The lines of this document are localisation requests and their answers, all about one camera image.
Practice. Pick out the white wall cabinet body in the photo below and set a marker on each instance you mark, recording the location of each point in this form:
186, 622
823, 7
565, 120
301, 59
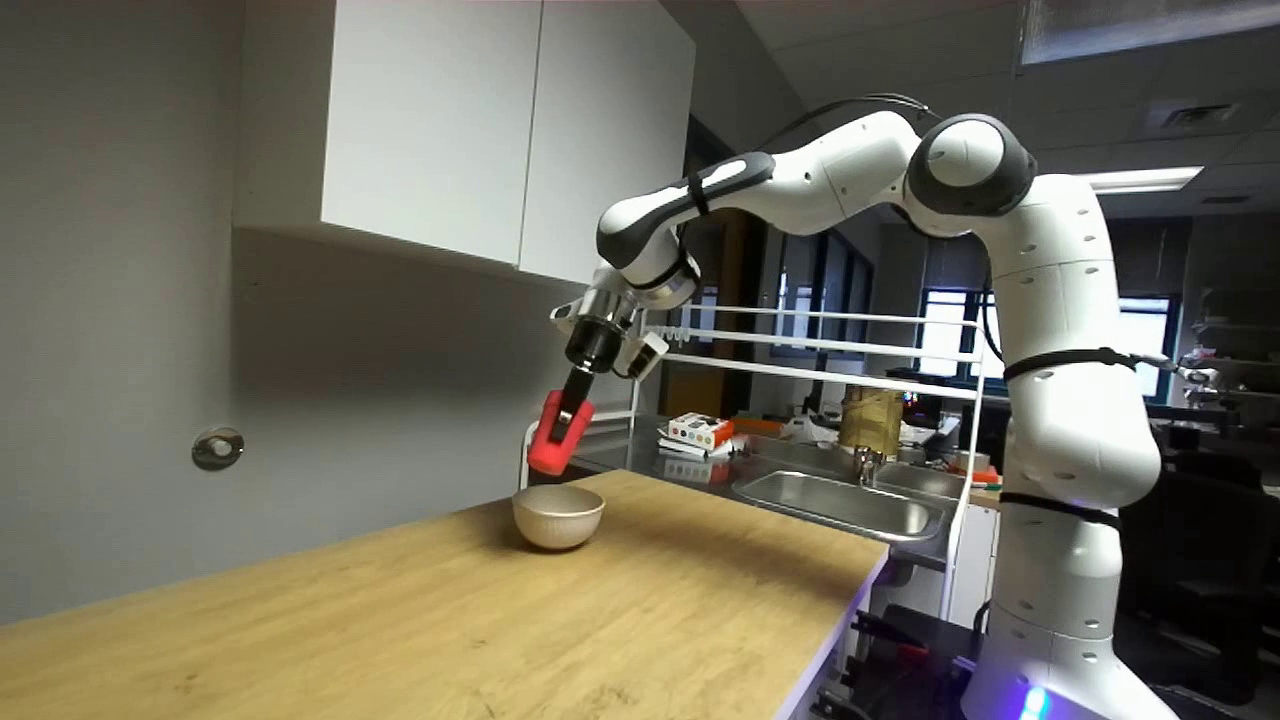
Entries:
282, 120

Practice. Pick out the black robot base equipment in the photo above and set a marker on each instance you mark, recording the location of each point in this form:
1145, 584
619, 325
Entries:
906, 660

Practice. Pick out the round grey wall fixture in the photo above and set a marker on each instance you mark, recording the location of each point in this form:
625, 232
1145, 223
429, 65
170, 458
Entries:
216, 449

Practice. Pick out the small orange object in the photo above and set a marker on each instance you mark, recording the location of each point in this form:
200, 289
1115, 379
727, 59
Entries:
981, 471

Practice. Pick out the ceiling air vent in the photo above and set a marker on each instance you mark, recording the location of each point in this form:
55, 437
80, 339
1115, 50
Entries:
1197, 114

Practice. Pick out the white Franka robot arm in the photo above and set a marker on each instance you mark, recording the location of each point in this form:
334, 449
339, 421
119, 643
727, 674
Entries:
1064, 400

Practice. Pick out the brown jar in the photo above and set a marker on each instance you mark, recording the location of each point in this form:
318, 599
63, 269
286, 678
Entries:
875, 419

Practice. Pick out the red and white box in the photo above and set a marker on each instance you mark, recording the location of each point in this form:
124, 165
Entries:
698, 432

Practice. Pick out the white cabinet door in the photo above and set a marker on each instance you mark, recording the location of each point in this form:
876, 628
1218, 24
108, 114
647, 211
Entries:
606, 140
427, 125

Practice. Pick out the red plastic cup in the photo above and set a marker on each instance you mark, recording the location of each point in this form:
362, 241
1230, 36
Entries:
561, 444

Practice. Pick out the white ceramic bowl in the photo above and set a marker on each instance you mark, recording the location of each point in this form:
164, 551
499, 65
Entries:
559, 519

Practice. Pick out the metal faucet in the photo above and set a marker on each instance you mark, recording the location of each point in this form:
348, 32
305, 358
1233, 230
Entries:
868, 465

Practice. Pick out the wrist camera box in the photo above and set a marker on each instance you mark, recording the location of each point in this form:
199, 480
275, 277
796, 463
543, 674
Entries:
650, 354

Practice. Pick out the stainless steel sink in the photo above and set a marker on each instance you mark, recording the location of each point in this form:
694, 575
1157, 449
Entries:
841, 506

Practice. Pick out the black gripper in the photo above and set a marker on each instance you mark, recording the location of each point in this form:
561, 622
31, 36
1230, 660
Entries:
602, 343

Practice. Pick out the ceiling light panel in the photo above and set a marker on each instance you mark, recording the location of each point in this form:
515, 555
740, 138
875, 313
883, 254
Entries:
1143, 181

